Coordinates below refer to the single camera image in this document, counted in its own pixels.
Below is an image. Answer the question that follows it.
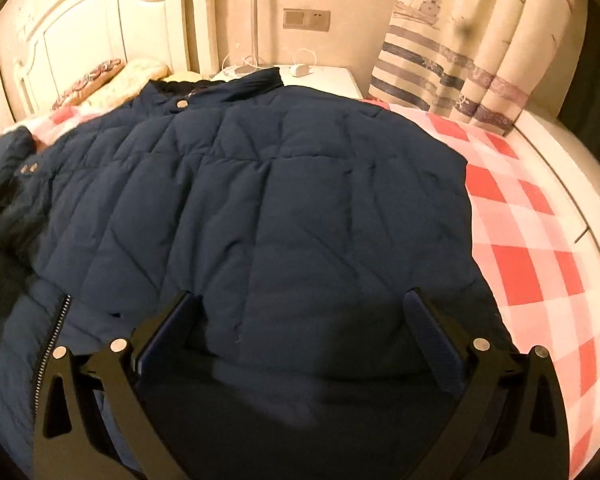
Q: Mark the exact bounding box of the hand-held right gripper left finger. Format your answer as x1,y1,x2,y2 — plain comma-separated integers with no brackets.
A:
31,291,202,480

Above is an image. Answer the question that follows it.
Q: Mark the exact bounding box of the navy quilted puffer jacket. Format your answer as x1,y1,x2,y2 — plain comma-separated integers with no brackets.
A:
0,67,518,480

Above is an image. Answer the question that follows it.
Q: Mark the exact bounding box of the floral patterned pillow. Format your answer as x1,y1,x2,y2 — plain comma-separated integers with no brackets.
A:
50,58,127,111

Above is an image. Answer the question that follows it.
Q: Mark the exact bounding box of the white nightstand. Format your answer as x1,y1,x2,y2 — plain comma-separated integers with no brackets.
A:
210,64,366,102

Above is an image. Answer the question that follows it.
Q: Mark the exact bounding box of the cream fluffy pillow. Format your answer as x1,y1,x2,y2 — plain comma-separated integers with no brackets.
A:
87,58,173,108

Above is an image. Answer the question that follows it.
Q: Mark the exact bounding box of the beige wall switch panel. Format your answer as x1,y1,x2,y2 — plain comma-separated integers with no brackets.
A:
282,8,331,30

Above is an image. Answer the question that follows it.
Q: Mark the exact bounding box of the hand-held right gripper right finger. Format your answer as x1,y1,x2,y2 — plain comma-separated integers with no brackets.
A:
402,288,571,480

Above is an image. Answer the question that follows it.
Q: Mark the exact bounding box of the white wall pipe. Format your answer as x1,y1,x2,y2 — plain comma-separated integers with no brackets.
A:
250,0,259,68

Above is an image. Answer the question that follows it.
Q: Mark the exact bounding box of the red white checked bed sheet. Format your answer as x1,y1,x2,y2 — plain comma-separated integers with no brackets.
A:
27,97,600,480

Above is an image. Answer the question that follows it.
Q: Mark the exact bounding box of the white charger with cable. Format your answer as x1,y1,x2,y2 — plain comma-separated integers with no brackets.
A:
222,49,322,79

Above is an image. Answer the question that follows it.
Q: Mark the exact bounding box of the nautical print striped curtain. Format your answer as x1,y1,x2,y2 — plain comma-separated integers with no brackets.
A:
369,0,581,137

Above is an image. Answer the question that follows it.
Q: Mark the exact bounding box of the white wooden headboard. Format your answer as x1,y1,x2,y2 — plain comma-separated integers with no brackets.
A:
0,0,218,117

